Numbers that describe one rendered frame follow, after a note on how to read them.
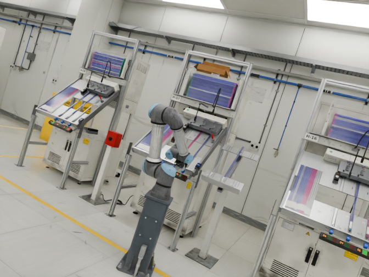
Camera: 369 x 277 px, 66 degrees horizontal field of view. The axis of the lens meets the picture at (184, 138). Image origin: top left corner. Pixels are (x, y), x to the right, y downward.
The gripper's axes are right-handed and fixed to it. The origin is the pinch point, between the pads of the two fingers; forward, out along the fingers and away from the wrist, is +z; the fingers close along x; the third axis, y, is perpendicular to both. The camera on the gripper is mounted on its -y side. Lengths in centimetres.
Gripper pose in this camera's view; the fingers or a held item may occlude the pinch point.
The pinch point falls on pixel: (183, 169)
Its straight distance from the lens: 254.0
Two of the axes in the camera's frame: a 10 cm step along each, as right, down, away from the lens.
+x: 8.6, 3.0, -4.1
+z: 0.4, 7.6, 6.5
